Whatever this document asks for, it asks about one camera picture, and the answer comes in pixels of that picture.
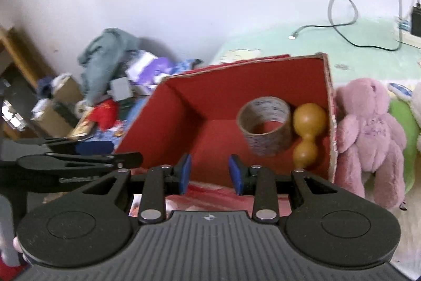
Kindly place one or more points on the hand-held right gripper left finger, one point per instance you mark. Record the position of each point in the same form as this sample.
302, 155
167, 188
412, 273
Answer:
186, 174

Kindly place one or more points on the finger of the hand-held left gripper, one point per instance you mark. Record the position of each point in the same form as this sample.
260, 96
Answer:
98, 160
93, 147

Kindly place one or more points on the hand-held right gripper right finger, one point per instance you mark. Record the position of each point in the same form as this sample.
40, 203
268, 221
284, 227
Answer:
236, 174

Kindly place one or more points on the clear packing tape roll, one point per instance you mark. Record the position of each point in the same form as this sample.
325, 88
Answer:
263, 143

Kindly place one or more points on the red cardboard box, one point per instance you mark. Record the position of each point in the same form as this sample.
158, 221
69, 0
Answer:
204, 136

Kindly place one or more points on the brown gourd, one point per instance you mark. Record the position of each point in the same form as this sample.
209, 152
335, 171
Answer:
309, 118

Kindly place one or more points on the person's left hand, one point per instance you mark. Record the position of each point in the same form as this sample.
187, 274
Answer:
19, 248

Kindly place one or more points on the colourful picture book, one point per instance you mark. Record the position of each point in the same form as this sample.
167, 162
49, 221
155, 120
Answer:
82, 126

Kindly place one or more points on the red plush toy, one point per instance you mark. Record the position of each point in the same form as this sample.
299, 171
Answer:
105, 115

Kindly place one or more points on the blue patterned cloth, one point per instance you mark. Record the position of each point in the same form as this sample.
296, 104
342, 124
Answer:
131, 116

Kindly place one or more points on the brown cardboard carton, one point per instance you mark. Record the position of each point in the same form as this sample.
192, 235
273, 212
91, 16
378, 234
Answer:
57, 106

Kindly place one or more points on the grey square device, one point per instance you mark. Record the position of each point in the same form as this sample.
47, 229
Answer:
120, 88

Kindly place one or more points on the grey-green garment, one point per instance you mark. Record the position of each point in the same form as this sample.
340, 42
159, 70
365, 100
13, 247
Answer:
105, 54

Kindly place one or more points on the purple tissue pack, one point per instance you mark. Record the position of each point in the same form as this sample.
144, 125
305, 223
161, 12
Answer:
154, 69

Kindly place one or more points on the pink plush bear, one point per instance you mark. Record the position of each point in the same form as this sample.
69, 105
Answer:
368, 136

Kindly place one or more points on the green plush toy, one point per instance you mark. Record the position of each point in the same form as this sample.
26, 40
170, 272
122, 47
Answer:
404, 123

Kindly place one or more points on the white plush toy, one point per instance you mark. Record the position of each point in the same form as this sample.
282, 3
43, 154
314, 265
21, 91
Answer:
399, 91

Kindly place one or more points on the white power strip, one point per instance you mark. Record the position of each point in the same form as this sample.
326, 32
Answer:
409, 37

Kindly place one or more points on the black charger plug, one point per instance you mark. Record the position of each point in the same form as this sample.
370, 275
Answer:
416, 21

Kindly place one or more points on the wooden shelf frame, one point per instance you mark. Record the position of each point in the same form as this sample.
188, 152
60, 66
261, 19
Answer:
19, 50

